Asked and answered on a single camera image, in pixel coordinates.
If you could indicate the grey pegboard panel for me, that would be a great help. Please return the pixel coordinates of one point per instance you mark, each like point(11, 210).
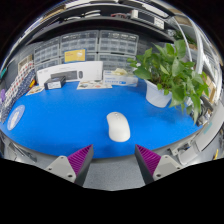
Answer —
point(13, 65)

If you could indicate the large blue desk mat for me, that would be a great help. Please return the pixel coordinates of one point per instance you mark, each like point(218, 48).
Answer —
point(73, 116)

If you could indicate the red blue checked cloth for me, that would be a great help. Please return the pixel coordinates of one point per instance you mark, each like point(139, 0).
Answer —
point(18, 83)

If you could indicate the small black box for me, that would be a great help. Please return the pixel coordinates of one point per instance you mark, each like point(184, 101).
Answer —
point(55, 82)

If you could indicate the white computer mouse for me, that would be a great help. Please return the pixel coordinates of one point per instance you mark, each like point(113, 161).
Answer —
point(118, 127)

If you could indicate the yellow flat box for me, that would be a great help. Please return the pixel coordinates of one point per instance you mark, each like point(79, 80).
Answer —
point(75, 56)

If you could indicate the white metal shelf rack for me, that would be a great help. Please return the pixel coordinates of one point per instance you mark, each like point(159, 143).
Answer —
point(200, 50)

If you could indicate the long white keyboard box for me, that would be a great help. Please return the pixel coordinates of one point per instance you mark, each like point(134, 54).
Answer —
point(90, 68)

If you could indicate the white and blue carton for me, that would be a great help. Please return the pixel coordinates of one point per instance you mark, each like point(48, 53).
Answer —
point(118, 80)

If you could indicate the green plant in white pot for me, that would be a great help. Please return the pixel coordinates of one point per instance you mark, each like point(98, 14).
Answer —
point(170, 71)

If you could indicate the white woven basket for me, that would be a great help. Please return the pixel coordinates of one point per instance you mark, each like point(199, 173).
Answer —
point(25, 62)

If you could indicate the dark wall shelf unit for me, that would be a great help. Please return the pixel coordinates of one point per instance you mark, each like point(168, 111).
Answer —
point(100, 21)

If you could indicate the printed picture card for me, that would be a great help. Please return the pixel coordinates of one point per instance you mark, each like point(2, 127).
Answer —
point(94, 85)
point(35, 90)

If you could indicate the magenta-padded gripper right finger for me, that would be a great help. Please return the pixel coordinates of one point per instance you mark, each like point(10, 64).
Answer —
point(151, 161)

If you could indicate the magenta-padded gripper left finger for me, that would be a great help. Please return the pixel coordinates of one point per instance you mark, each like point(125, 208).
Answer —
point(76, 161)

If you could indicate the purple crumpled cloth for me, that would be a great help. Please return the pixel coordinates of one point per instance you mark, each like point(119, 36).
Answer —
point(2, 95)

